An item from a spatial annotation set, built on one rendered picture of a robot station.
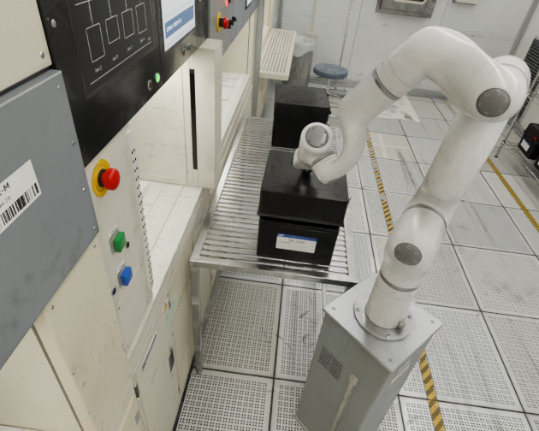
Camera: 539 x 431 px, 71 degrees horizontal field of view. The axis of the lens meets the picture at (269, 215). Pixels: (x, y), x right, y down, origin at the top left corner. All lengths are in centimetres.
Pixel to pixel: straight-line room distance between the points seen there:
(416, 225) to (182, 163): 90
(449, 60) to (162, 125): 97
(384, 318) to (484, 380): 119
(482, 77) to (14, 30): 71
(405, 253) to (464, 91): 39
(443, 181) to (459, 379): 149
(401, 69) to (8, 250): 76
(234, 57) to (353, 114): 195
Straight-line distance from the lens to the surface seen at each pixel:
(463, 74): 84
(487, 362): 244
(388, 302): 119
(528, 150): 436
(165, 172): 156
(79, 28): 65
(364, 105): 94
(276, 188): 123
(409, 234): 98
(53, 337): 69
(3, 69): 53
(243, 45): 281
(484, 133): 95
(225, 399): 193
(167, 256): 125
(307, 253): 138
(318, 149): 101
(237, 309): 221
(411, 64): 89
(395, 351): 126
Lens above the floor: 174
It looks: 38 degrees down
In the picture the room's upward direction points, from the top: 6 degrees clockwise
